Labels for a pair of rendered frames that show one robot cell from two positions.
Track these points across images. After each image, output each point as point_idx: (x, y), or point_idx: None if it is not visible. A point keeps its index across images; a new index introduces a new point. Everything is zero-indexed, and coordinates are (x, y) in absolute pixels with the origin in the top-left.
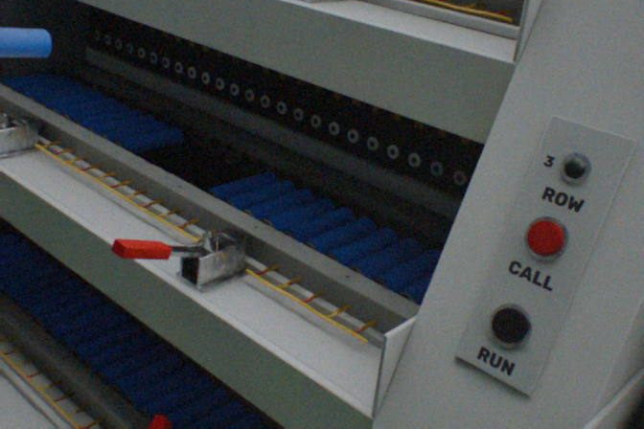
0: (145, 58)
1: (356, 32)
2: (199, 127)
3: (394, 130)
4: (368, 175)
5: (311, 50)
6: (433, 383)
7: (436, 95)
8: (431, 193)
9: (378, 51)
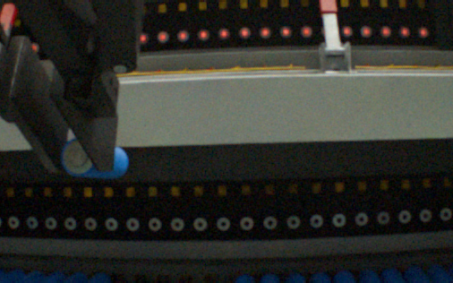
0: (1, 227)
1: (419, 83)
2: (114, 270)
3: (336, 201)
4: (320, 249)
5: (377, 110)
6: None
7: None
8: (386, 238)
9: (442, 93)
